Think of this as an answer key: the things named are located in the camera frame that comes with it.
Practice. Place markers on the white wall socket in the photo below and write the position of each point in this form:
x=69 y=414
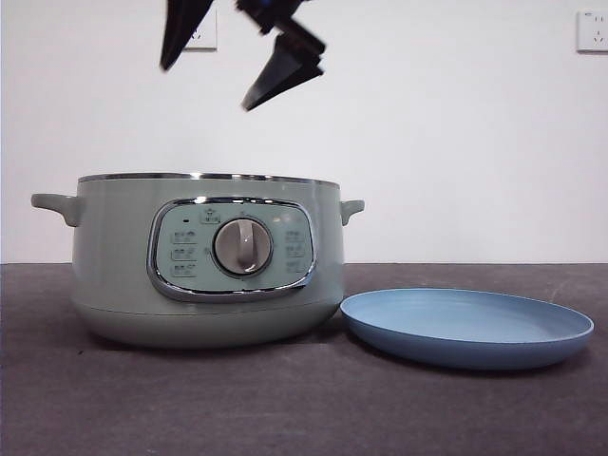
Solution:
x=594 y=31
x=209 y=40

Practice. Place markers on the pale green electric steamer pot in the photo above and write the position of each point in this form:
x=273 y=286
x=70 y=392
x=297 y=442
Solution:
x=119 y=266

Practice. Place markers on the light blue round plate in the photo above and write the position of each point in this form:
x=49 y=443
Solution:
x=461 y=328

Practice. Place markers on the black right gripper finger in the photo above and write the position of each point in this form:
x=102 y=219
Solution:
x=290 y=62
x=178 y=28

